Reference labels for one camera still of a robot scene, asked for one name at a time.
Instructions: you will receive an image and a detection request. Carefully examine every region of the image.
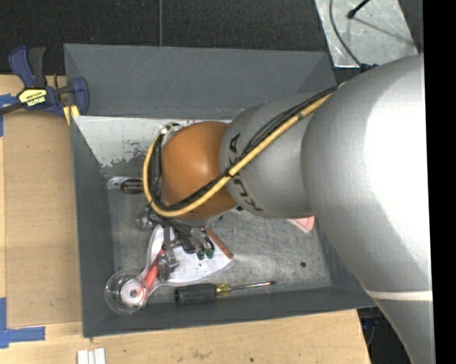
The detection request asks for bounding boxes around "clear thing with brown label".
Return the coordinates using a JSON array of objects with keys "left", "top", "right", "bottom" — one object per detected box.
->
[{"left": 107, "top": 175, "right": 146, "bottom": 197}]

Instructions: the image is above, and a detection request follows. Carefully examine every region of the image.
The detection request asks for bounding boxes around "pink soft thing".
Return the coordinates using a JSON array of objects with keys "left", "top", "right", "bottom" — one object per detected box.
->
[{"left": 286, "top": 216, "right": 316, "bottom": 234}]

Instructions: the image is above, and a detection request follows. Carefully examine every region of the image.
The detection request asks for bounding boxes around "pale wood flat board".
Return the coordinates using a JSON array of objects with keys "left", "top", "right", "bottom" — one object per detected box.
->
[{"left": 0, "top": 103, "right": 84, "bottom": 328}]

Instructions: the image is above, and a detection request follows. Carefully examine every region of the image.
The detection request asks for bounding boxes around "black handled screwdriver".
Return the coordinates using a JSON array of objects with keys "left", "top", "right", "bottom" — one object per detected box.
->
[{"left": 173, "top": 280, "right": 277, "bottom": 306}]

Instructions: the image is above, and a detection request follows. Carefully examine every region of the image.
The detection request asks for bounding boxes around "grey metal bin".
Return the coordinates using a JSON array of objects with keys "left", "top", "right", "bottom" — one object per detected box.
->
[{"left": 63, "top": 32, "right": 376, "bottom": 339}]

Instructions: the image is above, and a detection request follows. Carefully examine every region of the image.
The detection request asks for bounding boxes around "clear round glass thing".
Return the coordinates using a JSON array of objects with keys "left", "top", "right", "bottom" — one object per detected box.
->
[{"left": 104, "top": 271, "right": 149, "bottom": 316}]

